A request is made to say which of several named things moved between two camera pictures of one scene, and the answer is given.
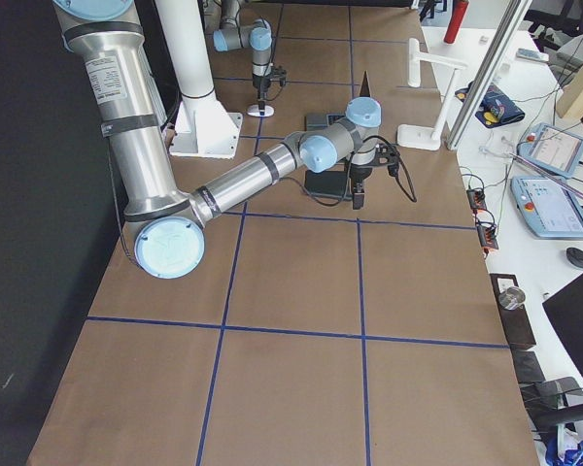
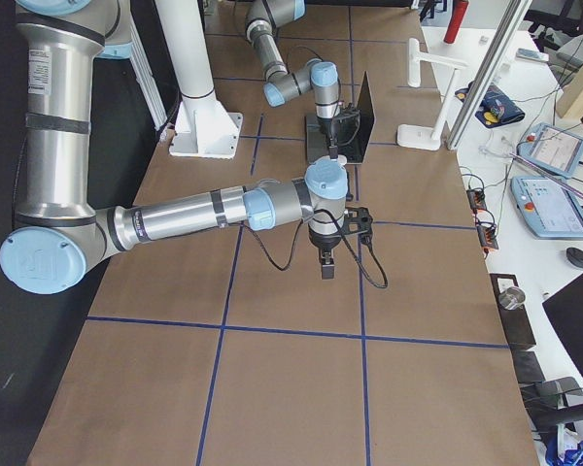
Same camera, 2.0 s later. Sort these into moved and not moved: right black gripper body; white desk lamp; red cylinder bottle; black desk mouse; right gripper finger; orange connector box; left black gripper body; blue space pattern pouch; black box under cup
Moved: left black gripper body; right gripper finger; right black gripper body
Not moved: white desk lamp; orange connector box; black desk mouse; black box under cup; red cylinder bottle; blue space pattern pouch
